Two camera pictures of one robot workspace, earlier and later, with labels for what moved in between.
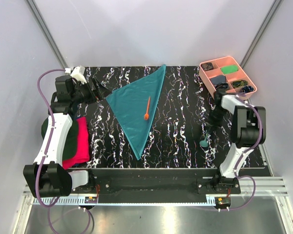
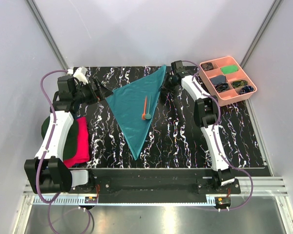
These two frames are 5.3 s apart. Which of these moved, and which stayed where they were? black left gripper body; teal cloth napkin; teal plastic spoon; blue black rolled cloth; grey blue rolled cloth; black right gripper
Moved: black right gripper; teal plastic spoon
Stayed: teal cloth napkin; black left gripper body; blue black rolled cloth; grey blue rolled cloth
